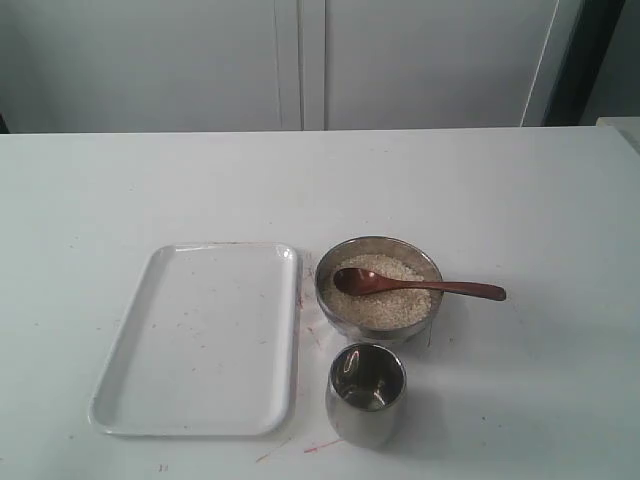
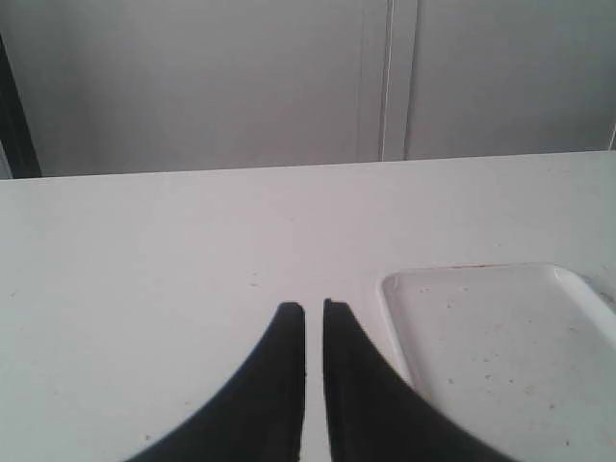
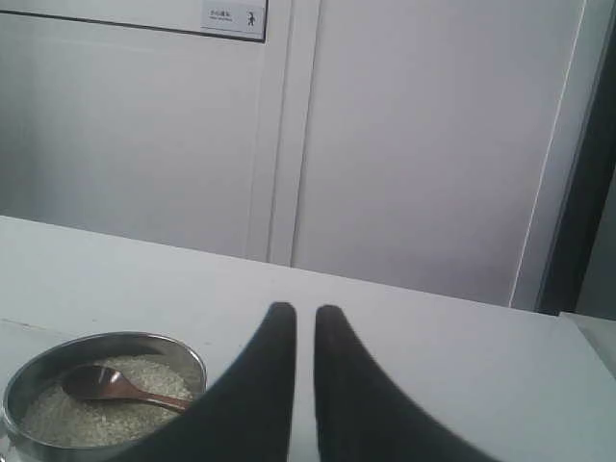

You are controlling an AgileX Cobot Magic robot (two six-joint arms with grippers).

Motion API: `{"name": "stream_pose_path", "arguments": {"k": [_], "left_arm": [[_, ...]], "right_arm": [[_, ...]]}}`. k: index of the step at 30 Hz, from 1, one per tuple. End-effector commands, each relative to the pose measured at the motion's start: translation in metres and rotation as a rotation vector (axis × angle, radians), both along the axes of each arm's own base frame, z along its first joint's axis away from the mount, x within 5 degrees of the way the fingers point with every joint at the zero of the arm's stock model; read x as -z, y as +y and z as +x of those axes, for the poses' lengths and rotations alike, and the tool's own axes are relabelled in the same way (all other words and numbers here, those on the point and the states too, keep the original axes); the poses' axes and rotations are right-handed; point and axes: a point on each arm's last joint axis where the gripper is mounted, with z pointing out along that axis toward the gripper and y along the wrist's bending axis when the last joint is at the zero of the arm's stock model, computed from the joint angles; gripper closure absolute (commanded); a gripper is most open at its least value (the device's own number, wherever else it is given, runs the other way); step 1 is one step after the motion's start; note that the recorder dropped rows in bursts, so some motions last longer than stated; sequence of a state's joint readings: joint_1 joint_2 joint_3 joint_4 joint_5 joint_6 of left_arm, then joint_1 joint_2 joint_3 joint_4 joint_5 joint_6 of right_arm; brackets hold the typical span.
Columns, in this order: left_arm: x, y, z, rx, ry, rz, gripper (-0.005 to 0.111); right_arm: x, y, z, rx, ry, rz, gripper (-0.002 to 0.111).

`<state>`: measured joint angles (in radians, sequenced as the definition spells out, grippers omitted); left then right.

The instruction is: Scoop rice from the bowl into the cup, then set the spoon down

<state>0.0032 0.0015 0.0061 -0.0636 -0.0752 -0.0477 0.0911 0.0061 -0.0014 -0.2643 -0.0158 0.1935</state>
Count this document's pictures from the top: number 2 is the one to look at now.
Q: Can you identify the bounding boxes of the dark vertical post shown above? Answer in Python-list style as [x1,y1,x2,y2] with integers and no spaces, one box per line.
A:
[1,41,42,179]

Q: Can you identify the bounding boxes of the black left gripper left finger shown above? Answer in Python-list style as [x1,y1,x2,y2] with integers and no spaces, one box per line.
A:
[131,302,306,461]

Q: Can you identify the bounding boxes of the grey cabinet doors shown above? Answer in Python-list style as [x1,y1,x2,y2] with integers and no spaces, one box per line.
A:
[1,1,615,176]

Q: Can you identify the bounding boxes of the white rectangular plastic tray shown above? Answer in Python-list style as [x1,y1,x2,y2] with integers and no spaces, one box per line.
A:
[380,264,615,461]

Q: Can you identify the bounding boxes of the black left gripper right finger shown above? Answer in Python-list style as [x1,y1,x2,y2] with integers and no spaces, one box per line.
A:
[322,299,510,461]

